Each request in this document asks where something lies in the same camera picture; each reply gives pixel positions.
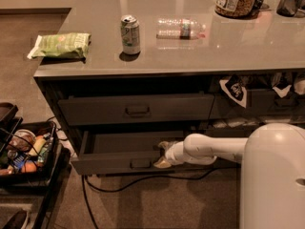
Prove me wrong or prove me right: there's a green white soda can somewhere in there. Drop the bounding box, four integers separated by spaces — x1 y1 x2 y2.
121 14 140 55

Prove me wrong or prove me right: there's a black white snack bag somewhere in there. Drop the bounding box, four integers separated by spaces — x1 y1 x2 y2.
219 74 247 108

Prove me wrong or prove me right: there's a clear plastic water bottle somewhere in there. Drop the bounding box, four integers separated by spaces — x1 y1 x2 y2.
156 18 206 40

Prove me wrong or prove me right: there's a black floor cable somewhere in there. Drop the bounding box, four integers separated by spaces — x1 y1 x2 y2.
81 167 220 229

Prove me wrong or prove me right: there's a green chip bag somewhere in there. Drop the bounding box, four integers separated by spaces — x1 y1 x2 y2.
28 32 91 59

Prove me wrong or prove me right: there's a grey drawer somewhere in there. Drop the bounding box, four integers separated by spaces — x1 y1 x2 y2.
210 89 305 119
70 130 204 176
204 116 286 137
58 94 214 126

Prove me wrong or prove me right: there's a black bin with groceries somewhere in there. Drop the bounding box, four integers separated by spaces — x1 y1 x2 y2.
0 118 71 187

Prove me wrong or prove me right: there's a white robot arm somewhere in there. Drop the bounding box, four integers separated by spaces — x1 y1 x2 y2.
154 123 305 229

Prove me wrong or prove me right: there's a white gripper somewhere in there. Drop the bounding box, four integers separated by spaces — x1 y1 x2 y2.
153 141 186 169

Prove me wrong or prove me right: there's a black shoe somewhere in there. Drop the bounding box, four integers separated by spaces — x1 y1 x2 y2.
2 210 28 229

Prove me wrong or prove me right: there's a grey drawer cabinet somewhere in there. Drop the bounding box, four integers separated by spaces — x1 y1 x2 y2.
33 0 305 177

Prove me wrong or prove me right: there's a dark glass pitcher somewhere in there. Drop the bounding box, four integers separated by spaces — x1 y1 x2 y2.
276 0 303 17

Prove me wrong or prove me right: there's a white snack bag in drawer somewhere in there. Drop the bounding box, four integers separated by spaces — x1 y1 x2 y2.
272 73 293 98

